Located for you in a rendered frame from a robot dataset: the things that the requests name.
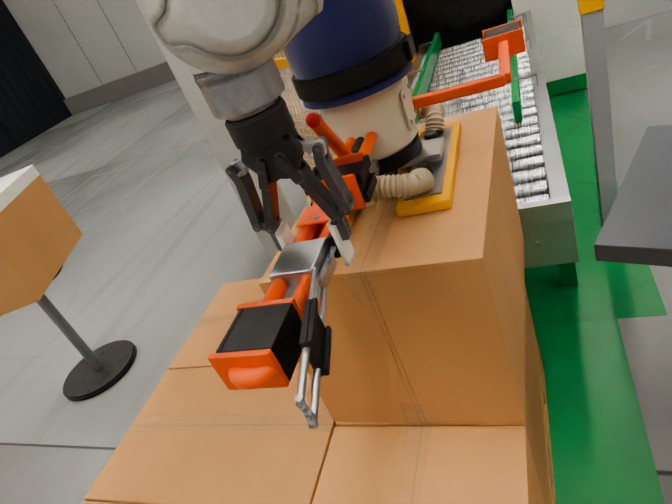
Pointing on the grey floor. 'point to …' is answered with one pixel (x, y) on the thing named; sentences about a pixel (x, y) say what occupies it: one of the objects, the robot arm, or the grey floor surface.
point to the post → (599, 101)
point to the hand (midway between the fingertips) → (317, 246)
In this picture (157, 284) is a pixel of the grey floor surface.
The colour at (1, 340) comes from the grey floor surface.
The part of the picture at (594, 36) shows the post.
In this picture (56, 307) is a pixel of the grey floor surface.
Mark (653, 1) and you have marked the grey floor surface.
